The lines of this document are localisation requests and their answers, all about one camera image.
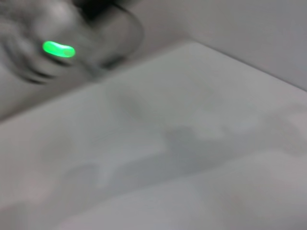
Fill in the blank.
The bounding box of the thin left wrist cable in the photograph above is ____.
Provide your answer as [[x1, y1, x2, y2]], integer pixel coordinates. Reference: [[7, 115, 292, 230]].
[[100, 3, 145, 70]]

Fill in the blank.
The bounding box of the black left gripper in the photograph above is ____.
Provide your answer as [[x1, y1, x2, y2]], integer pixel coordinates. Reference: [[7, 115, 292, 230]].
[[73, 0, 122, 20]]

